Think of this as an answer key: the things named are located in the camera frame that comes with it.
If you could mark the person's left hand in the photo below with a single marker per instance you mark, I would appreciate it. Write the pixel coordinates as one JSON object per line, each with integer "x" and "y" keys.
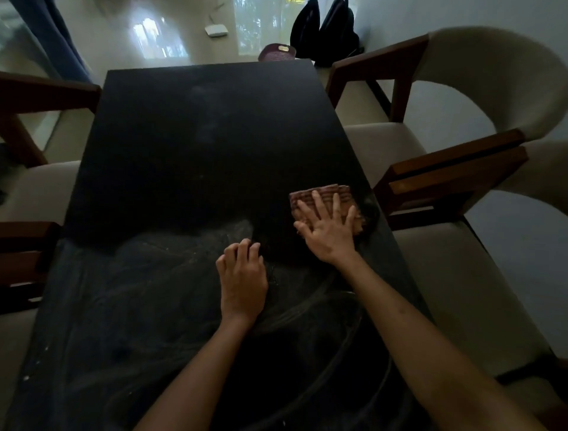
{"x": 244, "y": 284}

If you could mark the person's right hand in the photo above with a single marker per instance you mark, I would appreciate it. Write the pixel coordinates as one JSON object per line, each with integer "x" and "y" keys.
{"x": 333, "y": 240}

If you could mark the brown checkered cleaning cloth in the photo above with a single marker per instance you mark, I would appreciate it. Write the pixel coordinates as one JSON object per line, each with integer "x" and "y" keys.
{"x": 306, "y": 193}

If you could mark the beige cushioned wooden chair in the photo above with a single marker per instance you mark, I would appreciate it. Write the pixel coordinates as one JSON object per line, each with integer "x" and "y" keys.
{"x": 488, "y": 53}
{"x": 466, "y": 288}
{"x": 44, "y": 191}
{"x": 22, "y": 266}

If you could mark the person's right forearm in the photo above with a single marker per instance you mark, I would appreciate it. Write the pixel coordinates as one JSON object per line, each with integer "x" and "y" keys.
{"x": 435, "y": 355}

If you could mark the person's left forearm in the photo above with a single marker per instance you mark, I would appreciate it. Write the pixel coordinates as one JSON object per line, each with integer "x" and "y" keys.
{"x": 199, "y": 377}

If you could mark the black dining table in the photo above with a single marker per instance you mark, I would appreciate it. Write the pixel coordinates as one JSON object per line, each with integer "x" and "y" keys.
{"x": 199, "y": 133}

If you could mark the purple plastic basket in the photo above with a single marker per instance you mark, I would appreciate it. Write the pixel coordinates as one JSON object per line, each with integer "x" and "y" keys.
{"x": 277, "y": 52}

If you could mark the black backpack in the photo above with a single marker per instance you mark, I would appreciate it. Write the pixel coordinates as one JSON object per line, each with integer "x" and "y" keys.
{"x": 306, "y": 31}
{"x": 337, "y": 35}

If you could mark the white power strip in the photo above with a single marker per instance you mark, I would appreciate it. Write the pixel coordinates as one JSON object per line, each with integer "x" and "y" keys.
{"x": 216, "y": 30}

